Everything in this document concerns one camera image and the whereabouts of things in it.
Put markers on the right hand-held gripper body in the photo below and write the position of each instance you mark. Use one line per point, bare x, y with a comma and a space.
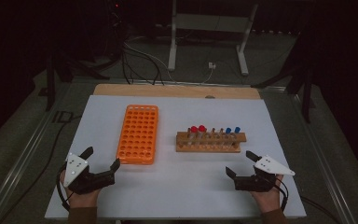
254, 183

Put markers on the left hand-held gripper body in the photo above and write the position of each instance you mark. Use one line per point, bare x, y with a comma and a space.
74, 169

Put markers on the wooden test tube rack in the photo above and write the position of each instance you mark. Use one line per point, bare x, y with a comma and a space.
209, 148

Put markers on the orange plastic tube rack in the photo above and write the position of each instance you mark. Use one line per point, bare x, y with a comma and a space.
138, 133

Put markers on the brown stoppered test tube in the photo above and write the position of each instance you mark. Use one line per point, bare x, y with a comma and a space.
189, 131
221, 131
213, 131

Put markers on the person's right hand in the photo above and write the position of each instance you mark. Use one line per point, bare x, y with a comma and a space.
268, 200

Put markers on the person's left hand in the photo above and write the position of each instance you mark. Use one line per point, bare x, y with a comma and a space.
82, 199

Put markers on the red capped test tube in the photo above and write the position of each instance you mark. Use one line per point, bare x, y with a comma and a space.
194, 129
202, 128

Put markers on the black tripod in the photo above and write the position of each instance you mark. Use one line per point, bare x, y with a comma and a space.
306, 90

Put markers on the white plug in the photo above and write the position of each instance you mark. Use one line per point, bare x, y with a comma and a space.
211, 65

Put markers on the dark equipment rack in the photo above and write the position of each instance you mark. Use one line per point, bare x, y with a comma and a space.
115, 28

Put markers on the white metal stand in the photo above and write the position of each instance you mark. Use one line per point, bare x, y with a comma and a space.
209, 23

